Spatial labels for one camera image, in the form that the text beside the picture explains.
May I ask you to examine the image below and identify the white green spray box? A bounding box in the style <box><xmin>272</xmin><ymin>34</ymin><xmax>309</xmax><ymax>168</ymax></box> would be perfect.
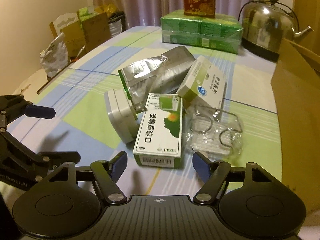
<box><xmin>133</xmin><ymin>93</ymin><xmax>183</xmax><ymax>168</ymax></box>

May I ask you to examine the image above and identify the white plastic case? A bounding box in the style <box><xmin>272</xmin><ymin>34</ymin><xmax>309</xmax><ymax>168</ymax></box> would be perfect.
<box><xmin>104</xmin><ymin>89</ymin><xmax>139</xmax><ymax>144</ymax></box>

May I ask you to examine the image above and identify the checked tablecloth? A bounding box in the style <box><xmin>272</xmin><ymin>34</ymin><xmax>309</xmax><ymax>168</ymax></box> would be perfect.
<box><xmin>8</xmin><ymin>27</ymin><xmax>281</xmax><ymax>196</ymax></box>

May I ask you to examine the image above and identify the clear bag with metal rings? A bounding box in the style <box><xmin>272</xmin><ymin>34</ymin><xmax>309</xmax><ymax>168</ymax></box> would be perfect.
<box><xmin>183</xmin><ymin>105</ymin><xmax>244</xmax><ymax>159</ymax></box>

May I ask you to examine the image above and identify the white plastic bag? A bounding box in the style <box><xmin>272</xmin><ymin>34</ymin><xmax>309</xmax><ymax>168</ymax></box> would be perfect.
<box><xmin>40</xmin><ymin>33</ymin><xmax>69</xmax><ymax>78</ymax></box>

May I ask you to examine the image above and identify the white green tablet box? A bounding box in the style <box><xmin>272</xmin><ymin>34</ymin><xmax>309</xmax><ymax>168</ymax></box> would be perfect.
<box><xmin>177</xmin><ymin>56</ymin><xmax>226</xmax><ymax>109</ymax></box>

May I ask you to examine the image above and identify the cardboard boxes pile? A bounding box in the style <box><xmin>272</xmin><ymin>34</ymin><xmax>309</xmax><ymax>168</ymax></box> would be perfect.
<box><xmin>49</xmin><ymin>6</ymin><xmax>125</xmax><ymax>60</ymax></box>

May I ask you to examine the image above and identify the silver foil pouch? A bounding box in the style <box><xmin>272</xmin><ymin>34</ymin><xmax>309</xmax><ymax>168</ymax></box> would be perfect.
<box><xmin>118</xmin><ymin>46</ymin><xmax>195</xmax><ymax>113</ymax></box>

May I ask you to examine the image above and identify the yellow plastic bag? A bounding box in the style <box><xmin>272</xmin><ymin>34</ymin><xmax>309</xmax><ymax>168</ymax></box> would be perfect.
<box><xmin>94</xmin><ymin>4</ymin><xmax>118</xmax><ymax>18</ymax></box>

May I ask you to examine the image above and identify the brown cardboard box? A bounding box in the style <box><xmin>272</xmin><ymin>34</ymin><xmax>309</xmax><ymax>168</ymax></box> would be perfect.
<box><xmin>271</xmin><ymin>39</ymin><xmax>320</xmax><ymax>213</ymax></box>

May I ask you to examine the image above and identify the green shrink-wrapped box pack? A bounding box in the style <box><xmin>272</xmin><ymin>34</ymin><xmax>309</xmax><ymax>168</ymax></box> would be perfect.
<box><xmin>161</xmin><ymin>9</ymin><xmax>242</xmax><ymax>54</ymax></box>

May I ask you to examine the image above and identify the stainless steel kettle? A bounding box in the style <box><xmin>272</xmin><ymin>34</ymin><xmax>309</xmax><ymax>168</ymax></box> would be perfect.
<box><xmin>238</xmin><ymin>0</ymin><xmax>313</xmax><ymax>62</ymax></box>

